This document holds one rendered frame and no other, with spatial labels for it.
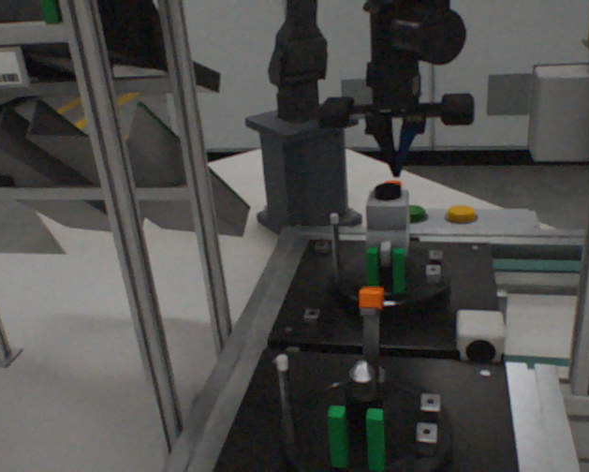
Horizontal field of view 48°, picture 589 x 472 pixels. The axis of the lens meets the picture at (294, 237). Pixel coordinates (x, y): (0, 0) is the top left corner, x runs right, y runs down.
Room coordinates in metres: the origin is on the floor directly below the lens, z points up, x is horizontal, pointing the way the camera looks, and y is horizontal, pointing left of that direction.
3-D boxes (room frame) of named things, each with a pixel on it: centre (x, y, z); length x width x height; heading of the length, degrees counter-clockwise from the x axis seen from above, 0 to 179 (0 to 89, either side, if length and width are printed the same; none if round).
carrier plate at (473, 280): (0.66, -0.11, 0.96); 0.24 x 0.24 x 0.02; 76
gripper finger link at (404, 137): (0.78, -0.16, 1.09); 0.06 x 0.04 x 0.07; 165
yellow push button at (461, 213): (0.85, -0.24, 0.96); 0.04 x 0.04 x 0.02
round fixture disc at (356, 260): (0.66, -0.11, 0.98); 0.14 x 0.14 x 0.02
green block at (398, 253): (0.61, -0.11, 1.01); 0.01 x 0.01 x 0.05; 76
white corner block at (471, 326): (0.54, -0.18, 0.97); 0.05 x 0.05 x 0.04; 76
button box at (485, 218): (0.85, -0.24, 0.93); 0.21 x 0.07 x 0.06; 76
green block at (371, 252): (0.62, -0.08, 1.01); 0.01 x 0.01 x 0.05; 76
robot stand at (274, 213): (1.10, -0.03, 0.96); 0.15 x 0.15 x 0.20; 30
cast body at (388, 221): (0.65, -0.10, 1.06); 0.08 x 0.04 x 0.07; 166
